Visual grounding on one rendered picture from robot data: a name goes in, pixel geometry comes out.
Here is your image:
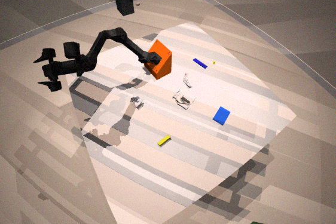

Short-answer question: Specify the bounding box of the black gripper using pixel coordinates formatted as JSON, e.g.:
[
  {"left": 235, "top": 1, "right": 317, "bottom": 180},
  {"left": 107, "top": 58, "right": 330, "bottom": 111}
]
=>
[{"left": 34, "top": 48, "right": 67, "bottom": 92}]

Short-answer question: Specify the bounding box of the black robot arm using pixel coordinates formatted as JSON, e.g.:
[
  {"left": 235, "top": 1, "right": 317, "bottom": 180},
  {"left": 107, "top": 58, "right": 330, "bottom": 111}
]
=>
[{"left": 42, "top": 27, "right": 162, "bottom": 81}]

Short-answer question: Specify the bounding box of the blue block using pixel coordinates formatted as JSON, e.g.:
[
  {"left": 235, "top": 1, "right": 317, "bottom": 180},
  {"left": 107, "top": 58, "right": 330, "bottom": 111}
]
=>
[{"left": 212, "top": 107, "right": 230, "bottom": 125}]

